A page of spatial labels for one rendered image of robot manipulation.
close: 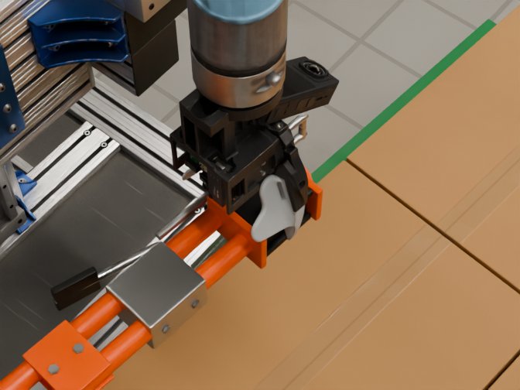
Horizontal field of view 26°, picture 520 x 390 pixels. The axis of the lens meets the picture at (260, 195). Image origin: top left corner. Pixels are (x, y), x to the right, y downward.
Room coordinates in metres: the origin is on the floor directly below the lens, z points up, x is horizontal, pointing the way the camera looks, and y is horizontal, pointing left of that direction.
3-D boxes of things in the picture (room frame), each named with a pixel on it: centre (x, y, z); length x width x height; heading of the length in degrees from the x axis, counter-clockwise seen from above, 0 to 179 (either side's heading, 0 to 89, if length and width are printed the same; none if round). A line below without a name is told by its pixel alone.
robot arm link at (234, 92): (0.57, 0.01, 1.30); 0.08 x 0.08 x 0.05
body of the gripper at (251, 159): (0.57, 0.02, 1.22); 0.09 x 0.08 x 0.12; 136
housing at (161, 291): (0.49, 0.09, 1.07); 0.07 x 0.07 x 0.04; 45
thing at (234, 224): (0.58, 0.00, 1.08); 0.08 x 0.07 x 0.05; 135
